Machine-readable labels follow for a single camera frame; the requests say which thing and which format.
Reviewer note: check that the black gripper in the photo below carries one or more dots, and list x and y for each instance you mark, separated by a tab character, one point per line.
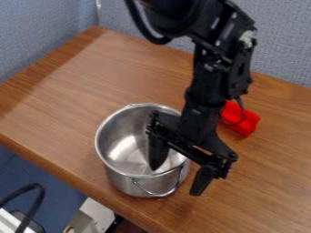
189	133

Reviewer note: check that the metal pot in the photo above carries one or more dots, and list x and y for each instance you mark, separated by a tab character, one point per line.
121	148

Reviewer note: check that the red star-shaped block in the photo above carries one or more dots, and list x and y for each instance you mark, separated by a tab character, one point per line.
240	120

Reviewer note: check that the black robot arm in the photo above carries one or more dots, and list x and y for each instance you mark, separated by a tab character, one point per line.
221	31

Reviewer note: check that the white object under table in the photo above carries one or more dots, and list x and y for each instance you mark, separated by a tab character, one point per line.
92	218

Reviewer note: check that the black and white equipment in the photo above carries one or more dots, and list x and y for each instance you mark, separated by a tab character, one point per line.
16	221

